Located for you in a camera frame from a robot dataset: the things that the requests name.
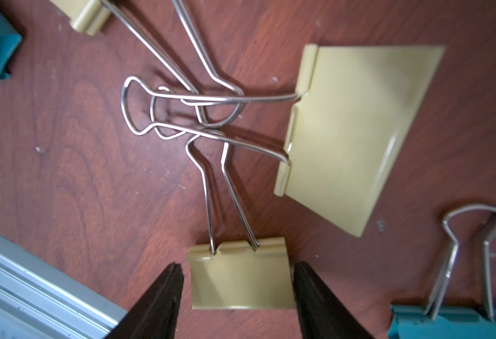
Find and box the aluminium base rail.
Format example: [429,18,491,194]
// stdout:
[0,235,127,338]

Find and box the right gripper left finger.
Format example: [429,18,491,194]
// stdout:
[107,262,184,338]

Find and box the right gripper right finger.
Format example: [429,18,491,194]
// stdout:
[293,261,372,338]

